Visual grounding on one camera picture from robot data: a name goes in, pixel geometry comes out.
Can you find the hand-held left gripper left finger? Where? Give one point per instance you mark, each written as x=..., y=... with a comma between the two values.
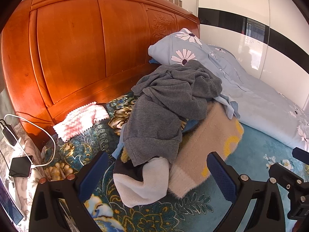
x=94, y=175

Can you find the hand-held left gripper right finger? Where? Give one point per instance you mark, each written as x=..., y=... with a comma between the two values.
x=222, y=176

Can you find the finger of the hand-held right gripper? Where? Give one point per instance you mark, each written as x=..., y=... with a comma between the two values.
x=284, y=171
x=300, y=153

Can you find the grey sweater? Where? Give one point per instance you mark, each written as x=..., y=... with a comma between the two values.
x=157, y=120

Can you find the beige sweater with yellow pattern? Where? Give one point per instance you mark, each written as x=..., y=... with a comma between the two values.
x=205, y=137

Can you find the white fleece garment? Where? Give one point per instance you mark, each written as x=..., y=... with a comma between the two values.
x=149, y=183

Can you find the pink white zigzag towel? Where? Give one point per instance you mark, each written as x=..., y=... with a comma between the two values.
x=79, y=120

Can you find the blue garment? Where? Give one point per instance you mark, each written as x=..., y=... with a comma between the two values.
x=190, y=125

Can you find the light blue floral quilt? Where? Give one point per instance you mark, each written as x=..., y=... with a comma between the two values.
x=260, y=96

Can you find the teal floral blanket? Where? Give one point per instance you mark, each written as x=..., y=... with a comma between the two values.
x=149, y=217

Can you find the light blue shirt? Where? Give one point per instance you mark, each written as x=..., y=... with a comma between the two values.
x=228, y=106

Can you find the black square device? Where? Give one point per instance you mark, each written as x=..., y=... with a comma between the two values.
x=20, y=168

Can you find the floral bedside cloth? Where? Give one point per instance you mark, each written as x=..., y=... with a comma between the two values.
x=4, y=164

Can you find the smartphone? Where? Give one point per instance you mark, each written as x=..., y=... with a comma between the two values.
x=12, y=212

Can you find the black power bank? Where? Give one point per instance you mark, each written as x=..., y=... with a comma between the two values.
x=9, y=135

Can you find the wooden bed headboard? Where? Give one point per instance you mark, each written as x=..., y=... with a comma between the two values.
x=72, y=53

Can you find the light blue floral pillow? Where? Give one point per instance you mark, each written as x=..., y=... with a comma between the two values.
x=173, y=46

